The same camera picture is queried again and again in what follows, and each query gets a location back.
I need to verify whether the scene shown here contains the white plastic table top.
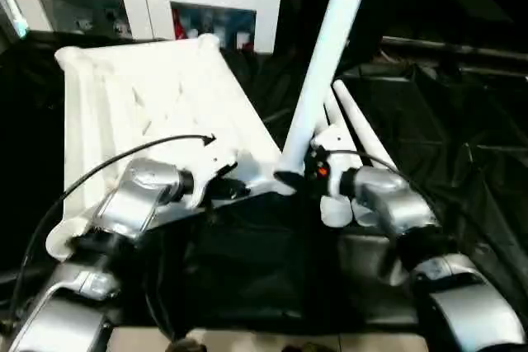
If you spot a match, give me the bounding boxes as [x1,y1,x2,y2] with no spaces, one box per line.
[45,33,299,262]

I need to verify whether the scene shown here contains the dark metal rod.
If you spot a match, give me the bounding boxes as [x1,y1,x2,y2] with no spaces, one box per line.
[381,36,528,59]

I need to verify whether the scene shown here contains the black left camera cable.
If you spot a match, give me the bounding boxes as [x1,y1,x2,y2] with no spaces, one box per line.
[7,133,218,320]

